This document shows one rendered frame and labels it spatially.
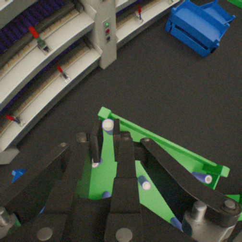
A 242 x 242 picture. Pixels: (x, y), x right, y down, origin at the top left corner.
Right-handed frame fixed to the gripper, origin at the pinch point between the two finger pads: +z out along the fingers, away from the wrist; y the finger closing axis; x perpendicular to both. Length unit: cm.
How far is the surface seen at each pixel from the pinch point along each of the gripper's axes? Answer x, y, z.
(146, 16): 41, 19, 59
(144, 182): -12.2, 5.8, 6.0
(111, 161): -11.1, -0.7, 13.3
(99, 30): 26.2, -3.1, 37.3
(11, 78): 11.2, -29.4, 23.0
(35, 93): 6, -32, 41
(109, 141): -6.9, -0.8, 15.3
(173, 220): -24.6, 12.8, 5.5
